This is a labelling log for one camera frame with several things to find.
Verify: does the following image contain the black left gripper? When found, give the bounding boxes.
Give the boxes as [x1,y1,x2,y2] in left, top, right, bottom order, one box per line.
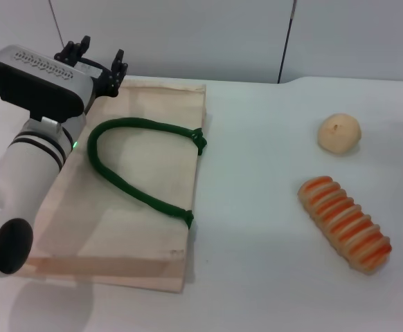
[54,34,129,100]

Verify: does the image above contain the round pale pastry bun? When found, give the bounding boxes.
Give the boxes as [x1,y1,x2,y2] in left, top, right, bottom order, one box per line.
[317,113,363,157]

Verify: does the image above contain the cream tote bag green handles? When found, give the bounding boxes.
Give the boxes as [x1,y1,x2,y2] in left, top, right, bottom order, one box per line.
[24,77,209,295]

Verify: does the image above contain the orange striped long bread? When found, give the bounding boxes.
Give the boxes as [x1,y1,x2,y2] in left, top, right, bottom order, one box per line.
[297,175,393,276]

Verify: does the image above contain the left wrist camera housing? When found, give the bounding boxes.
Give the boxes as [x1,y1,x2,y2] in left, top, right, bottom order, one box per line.
[0,44,96,125]

